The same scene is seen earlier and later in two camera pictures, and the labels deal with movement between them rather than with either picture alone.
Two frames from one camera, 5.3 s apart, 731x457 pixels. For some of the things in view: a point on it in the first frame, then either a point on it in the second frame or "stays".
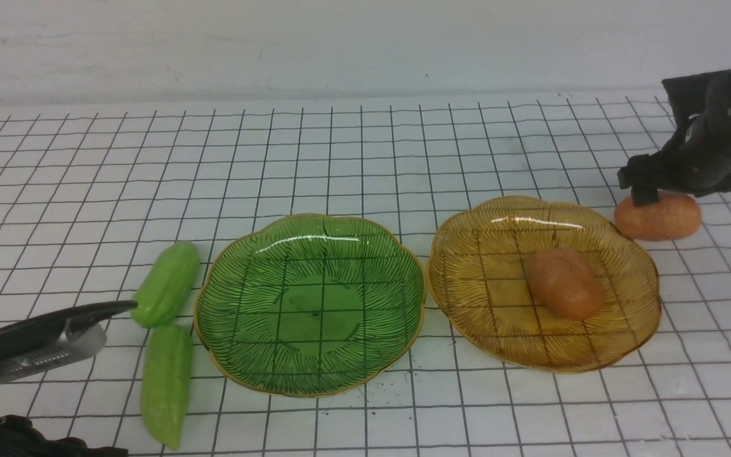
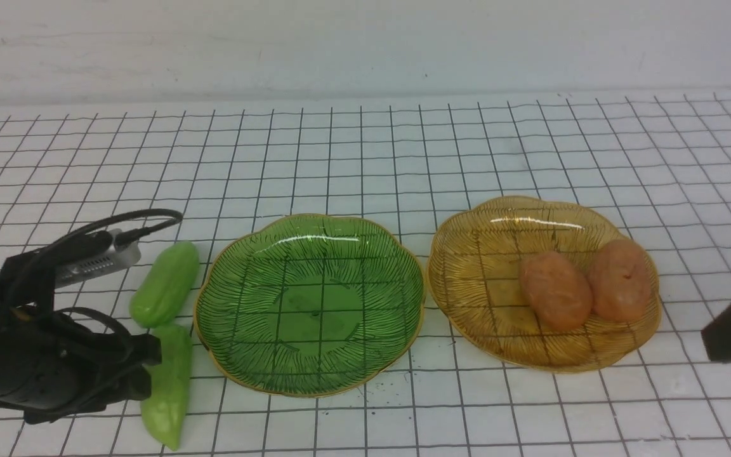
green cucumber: x=169 y=281 stays
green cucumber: x=167 y=384 stays
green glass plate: x=308 y=306 stays
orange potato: x=674 y=216 → x=621 y=278
